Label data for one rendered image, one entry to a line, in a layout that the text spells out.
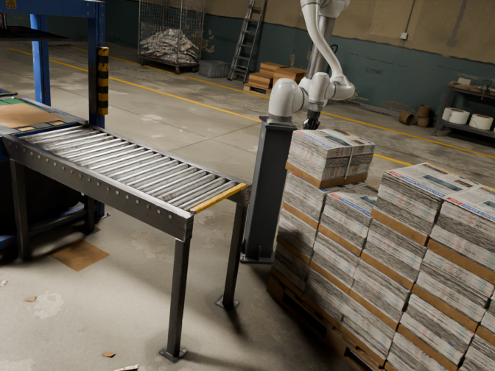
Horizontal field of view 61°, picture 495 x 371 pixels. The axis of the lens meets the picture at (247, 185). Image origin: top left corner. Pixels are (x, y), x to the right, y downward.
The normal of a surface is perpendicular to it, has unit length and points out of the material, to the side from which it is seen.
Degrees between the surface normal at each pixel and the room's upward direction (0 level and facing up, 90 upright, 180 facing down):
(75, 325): 0
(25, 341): 0
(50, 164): 90
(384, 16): 90
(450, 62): 90
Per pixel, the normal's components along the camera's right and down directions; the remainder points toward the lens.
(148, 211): -0.52, 0.28
